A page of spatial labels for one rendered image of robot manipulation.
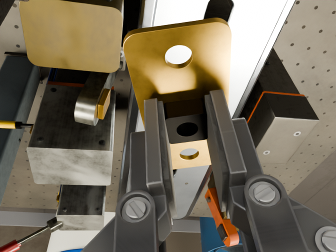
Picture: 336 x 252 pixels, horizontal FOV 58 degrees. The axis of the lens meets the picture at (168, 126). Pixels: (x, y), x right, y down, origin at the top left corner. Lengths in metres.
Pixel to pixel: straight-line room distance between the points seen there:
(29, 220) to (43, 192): 1.69
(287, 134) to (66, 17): 0.39
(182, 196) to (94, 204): 0.20
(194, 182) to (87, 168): 0.31
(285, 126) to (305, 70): 0.42
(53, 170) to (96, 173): 0.05
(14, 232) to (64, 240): 0.95
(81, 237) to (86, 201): 1.39
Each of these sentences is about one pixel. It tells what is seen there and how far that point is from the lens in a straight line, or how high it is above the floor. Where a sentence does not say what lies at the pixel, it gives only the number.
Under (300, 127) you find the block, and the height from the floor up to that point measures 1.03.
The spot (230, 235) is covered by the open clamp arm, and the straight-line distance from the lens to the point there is 0.68.
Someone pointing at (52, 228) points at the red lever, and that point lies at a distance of 0.65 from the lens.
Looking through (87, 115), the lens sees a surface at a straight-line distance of 0.34.
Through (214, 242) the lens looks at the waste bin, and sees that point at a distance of 2.41.
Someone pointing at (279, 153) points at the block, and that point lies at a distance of 0.58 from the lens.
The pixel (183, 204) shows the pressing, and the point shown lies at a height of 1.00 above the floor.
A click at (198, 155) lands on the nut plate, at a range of 0.16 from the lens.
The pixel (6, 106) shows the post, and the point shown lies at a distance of 0.68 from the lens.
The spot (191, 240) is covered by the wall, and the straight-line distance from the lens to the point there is 3.10.
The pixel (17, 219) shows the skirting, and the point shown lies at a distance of 2.98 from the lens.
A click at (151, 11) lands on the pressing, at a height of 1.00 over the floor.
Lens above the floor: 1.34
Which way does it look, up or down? 43 degrees down
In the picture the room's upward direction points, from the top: 173 degrees clockwise
